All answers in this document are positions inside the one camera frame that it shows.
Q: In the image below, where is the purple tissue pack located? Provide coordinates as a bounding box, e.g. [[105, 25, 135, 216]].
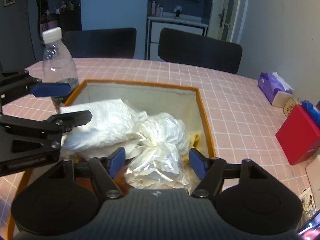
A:
[[258, 72, 294, 108]]

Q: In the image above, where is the left black chair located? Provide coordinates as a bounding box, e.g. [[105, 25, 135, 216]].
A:
[[63, 28, 137, 59]]

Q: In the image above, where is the clear plastic water bottle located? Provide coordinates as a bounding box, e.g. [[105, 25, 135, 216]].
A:
[[42, 27, 79, 112]]

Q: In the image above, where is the right black chair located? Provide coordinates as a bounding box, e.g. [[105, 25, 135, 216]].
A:
[[165, 35, 242, 74]]

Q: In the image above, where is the black chair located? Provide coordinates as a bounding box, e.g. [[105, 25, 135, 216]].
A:
[[165, 35, 242, 74], [63, 28, 137, 59]]

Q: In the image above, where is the white plastic bag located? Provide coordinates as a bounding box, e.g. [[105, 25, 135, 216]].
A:
[[60, 99, 145, 152]]

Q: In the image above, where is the white cabinet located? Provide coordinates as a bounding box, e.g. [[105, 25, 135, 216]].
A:
[[145, 15, 208, 61]]

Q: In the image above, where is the orange rimmed storage box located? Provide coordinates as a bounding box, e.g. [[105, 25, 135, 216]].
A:
[[11, 81, 214, 236]]

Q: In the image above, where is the red box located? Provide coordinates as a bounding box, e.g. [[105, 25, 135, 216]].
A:
[[276, 105, 319, 165]]

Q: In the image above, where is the white glass-pane door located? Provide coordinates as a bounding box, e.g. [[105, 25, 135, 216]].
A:
[[216, 0, 247, 43]]

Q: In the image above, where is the pink checkered tablecloth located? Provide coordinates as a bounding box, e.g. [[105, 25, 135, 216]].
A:
[[0, 57, 320, 240]]

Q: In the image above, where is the yellow cloth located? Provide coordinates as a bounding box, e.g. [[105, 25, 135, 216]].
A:
[[182, 133, 200, 164]]

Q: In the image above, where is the clear plastic wrap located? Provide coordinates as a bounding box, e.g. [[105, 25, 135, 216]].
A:
[[124, 113, 200, 193]]

